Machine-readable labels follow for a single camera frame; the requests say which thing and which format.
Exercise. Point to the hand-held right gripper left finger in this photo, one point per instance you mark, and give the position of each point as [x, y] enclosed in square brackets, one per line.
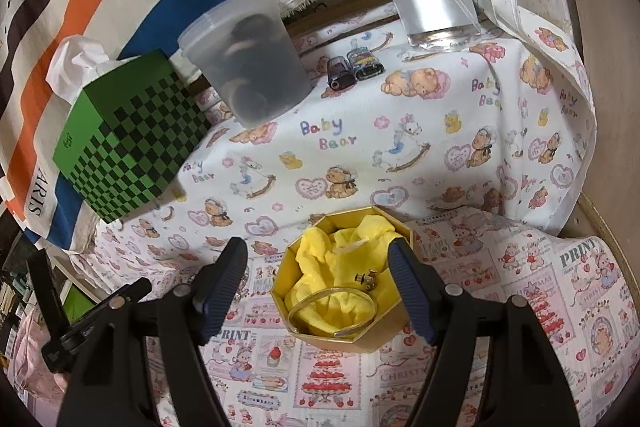
[222, 294]

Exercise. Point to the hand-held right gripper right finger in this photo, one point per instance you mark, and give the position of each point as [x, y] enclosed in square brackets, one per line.
[410, 294]

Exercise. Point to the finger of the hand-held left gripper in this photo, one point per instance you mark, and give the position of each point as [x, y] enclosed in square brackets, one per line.
[46, 292]
[112, 303]

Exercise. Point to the small gold jewelry piece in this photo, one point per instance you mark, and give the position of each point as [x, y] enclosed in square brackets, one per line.
[364, 281]

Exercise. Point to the gold hexagonal jewelry box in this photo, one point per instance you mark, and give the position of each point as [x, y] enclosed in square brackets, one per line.
[360, 337]

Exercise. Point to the bookshelf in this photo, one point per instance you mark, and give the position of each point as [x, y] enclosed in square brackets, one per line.
[12, 302]

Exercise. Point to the pink cushion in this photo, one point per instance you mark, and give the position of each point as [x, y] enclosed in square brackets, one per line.
[30, 372]

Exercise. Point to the yellow cloth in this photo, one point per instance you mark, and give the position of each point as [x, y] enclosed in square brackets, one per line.
[325, 267]

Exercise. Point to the pink patchwork printed cloth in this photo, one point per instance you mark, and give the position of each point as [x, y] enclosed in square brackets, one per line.
[525, 287]

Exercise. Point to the bear printed white cloth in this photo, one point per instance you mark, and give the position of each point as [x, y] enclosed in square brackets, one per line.
[390, 142]

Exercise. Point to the green checkered tissue box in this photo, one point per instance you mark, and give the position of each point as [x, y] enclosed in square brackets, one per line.
[135, 142]

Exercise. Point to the white tissue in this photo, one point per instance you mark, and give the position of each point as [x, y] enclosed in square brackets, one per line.
[75, 62]

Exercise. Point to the translucent plastic container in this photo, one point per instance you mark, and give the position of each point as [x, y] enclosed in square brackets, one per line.
[250, 62]

